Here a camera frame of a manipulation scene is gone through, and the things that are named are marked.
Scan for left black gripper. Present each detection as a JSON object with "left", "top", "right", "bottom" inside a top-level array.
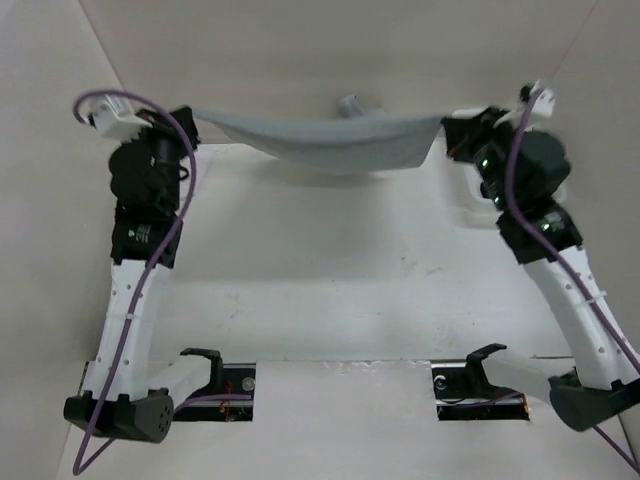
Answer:
[{"left": 124, "top": 105, "right": 203, "bottom": 212}]

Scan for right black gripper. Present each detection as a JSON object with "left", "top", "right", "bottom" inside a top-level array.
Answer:
[{"left": 442, "top": 106, "right": 523, "bottom": 213}]

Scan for grey tank top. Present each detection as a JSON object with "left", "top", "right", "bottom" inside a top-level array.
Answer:
[{"left": 193, "top": 94, "right": 444, "bottom": 175}]

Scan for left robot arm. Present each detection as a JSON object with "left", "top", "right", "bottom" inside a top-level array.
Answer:
[{"left": 63, "top": 95, "right": 225, "bottom": 443}]

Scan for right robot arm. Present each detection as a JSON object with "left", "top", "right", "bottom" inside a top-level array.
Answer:
[{"left": 442, "top": 108, "right": 639, "bottom": 432}]

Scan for white plastic basket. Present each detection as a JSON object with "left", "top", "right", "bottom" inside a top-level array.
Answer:
[{"left": 458, "top": 164, "right": 500, "bottom": 230}]

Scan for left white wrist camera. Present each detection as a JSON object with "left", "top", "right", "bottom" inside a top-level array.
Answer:
[{"left": 89, "top": 95, "right": 151, "bottom": 142}]

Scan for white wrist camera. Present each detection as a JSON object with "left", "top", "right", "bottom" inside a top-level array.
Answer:
[
  {"left": 89, "top": 95, "right": 151, "bottom": 142},
  {"left": 517, "top": 79, "right": 556, "bottom": 119}
]

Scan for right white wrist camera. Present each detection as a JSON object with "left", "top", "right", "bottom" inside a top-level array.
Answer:
[{"left": 517, "top": 79, "right": 556, "bottom": 119}]

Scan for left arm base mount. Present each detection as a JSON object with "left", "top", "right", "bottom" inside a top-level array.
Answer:
[{"left": 173, "top": 348, "right": 257, "bottom": 423}]

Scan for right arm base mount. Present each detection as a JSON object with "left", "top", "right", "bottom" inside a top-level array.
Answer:
[{"left": 431, "top": 343, "right": 530, "bottom": 421}]

